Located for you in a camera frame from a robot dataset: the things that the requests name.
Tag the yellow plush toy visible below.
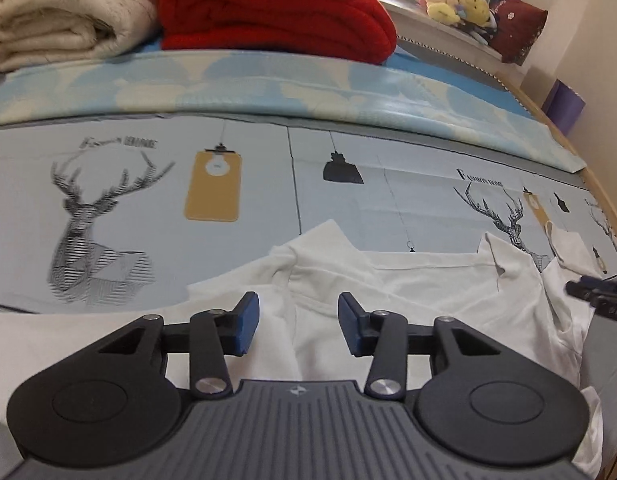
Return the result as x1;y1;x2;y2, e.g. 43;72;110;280
415;0;497;38

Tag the cream folded blanket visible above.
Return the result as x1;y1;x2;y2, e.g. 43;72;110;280
0;0;159;73

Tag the wooden bed frame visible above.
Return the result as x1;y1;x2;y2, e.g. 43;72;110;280
493;70;617;238

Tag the white t-shirt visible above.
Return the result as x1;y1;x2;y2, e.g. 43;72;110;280
186;218;617;480

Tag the blue cloud pattern quilt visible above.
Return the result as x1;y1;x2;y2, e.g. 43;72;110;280
0;51;586;174

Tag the deer print bed sheet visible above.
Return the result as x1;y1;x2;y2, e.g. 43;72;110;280
0;116;617;313

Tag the purple box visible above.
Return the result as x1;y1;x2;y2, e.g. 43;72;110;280
541;79;586;136

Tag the red folded blanket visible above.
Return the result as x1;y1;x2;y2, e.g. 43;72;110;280
158;0;397;64

